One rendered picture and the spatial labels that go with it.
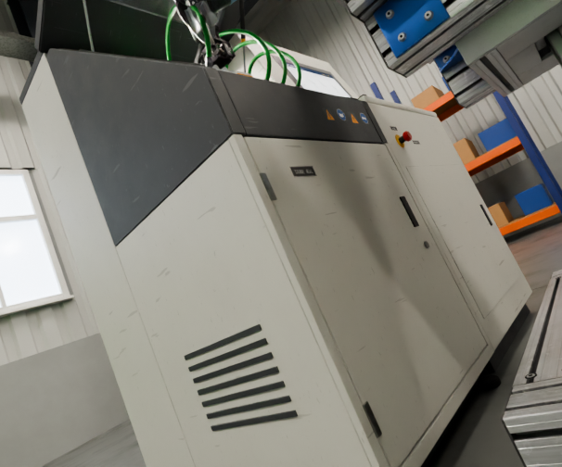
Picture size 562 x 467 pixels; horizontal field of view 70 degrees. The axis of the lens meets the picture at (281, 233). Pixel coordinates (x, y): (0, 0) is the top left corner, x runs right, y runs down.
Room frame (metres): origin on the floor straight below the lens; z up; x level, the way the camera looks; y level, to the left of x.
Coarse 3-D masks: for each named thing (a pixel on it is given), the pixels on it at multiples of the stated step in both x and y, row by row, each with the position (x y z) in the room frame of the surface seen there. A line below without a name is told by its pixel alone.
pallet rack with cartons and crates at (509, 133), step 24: (432, 96) 5.62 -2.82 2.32; (504, 120) 5.26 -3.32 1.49; (456, 144) 5.63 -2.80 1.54; (504, 144) 5.22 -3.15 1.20; (528, 144) 5.06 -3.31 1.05; (480, 168) 6.15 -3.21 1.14; (528, 192) 5.40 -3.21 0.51; (552, 192) 5.08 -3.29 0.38; (504, 216) 5.61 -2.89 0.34; (528, 216) 5.32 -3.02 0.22
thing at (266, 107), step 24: (240, 96) 0.80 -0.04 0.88; (264, 96) 0.86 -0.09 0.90; (288, 96) 0.94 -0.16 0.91; (312, 96) 1.02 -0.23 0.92; (336, 96) 1.13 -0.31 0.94; (240, 120) 0.78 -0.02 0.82; (264, 120) 0.83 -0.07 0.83; (288, 120) 0.90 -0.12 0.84; (312, 120) 0.98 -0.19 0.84; (336, 120) 1.07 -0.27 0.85; (360, 120) 1.19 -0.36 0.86
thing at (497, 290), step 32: (256, 64) 1.49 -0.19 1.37; (320, 64) 1.94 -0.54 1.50; (352, 96) 1.94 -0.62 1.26; (384, 128) 1.30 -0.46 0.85; (416, 128) 1.54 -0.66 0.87; (416, 160) 1.41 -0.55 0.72; (448, 160) 1.67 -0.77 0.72; (416, 192) 1.30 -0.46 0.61; (448, 192) 1.51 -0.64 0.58; (448, 224) 1.39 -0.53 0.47; (480, 224) 1.65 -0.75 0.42; (448, 256) 1.29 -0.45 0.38; (480, 256) 1.50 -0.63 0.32; (512, 256) 1.80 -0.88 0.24; (480, 288) 1.38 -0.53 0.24; (512, 288) 1.63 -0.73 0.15; (480, 320) 1.29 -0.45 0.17; (512, 320) 1.49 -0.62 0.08
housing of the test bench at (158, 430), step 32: (32, 64) 1.17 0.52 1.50; (32, 96) 1.22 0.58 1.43; (32, 128) 1.27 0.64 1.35; (64, 128) 1.14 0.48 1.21; (64, 160) 1.19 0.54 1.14; (64, 192) 1.23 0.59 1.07; (64, 224) 1.28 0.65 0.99; (96, 224) 1.15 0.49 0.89; (96, 256) 1.19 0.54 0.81; (96, 288) 1.24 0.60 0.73; (128, 288) 1.12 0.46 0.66; (96, 320) 1.29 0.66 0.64; (128, 320) 1.16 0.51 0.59; (128, 352) 1.20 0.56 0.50; (128, 384) 1.25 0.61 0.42; (160, 384) 1.13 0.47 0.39; (160, 416) 1.17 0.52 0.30; (160, 448) 1.21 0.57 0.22
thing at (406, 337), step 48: (288, 144) 0.87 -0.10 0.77; (336, 144) 1.03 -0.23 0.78; (288, 192) 0.81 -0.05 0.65; (336, 192) 0.94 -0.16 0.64; (384, 192) 1.13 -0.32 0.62; (288, 240) 0.77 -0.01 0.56; (336, 240) 0.88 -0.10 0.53; (384, 240) 1.03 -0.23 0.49; (432, 240) 1.25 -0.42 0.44; (336, 288) 0.82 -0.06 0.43; (384, 288) 0.95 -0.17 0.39; (432, 288) 1.13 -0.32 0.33; (336, 336) 0.77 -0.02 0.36; (384, 336) 0.88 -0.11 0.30; (432, 336) 1.04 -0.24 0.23; (480, 336) 1.24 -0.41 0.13; (384, 384) 0.83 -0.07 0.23; (432, 384) 0.96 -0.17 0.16; (384, 432) 0.78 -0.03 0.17
